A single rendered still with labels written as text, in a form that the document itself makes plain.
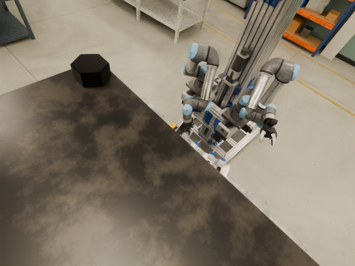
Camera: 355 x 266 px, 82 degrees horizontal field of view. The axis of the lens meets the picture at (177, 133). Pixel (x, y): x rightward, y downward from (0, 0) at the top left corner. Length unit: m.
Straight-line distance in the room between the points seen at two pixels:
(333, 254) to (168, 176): 2.94
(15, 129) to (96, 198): 0.26
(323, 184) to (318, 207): 0.39
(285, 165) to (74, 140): 3.11
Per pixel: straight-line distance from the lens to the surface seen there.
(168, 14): 5.19
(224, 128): 1.94
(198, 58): 1.64
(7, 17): 5.40
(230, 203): 0.48
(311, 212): 3.29
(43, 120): 0.58
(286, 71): 1.66
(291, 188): 3.26
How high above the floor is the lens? 2.43
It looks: 54 degrees down
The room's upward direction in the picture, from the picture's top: 15 degrees clockwise
